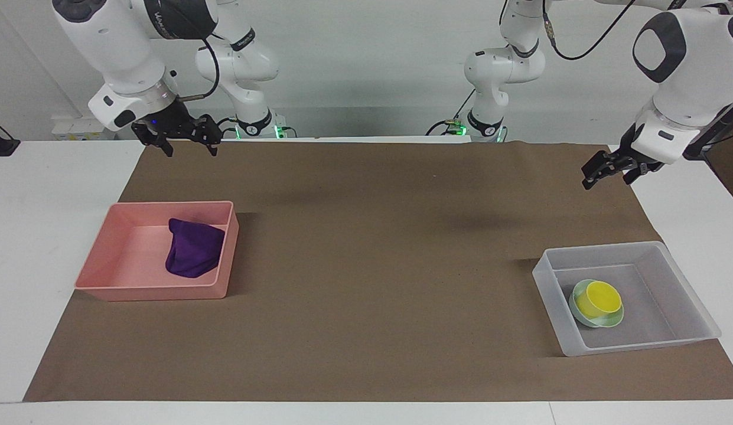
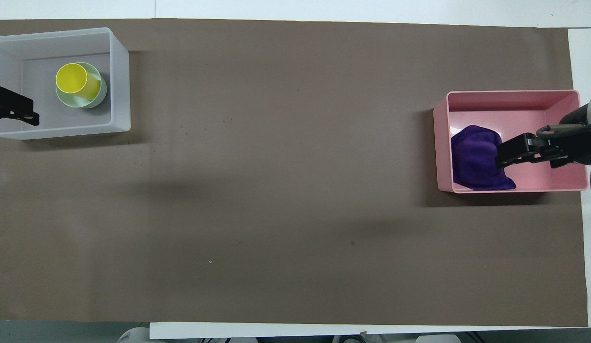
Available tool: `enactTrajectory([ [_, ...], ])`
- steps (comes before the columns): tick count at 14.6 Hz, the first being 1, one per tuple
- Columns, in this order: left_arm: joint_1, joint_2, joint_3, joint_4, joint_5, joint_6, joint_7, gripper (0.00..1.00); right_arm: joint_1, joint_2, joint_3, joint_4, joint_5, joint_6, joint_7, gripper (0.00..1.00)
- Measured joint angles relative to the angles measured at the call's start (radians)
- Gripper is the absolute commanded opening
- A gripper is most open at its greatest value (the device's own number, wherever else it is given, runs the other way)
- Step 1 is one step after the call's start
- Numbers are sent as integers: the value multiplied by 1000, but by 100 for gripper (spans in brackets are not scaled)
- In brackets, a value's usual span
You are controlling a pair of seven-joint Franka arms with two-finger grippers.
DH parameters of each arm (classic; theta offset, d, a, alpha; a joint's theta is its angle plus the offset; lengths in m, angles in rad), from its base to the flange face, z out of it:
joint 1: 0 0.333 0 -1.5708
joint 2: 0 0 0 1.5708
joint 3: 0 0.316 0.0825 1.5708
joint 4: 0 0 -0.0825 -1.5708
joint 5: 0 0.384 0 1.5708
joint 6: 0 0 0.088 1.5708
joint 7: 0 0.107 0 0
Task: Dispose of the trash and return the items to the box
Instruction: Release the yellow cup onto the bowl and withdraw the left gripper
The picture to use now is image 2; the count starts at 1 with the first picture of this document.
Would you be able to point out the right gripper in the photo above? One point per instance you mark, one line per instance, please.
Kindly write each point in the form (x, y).
(585, 150)

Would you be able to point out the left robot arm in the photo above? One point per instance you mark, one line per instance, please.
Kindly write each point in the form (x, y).
(133, 336)

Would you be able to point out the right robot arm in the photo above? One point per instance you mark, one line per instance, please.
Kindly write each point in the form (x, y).
(585, 112)

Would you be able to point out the pink plastic box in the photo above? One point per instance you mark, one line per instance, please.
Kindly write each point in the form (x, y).
(538, 102)

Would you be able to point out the translucent white plastic box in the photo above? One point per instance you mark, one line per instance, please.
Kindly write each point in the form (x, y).
(119, 85)

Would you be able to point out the yellow plastic cup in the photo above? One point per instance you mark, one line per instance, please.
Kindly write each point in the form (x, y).
(72, 78)

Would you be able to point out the purple cloth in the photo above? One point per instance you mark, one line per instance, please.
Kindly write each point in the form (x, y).
(474, 157)

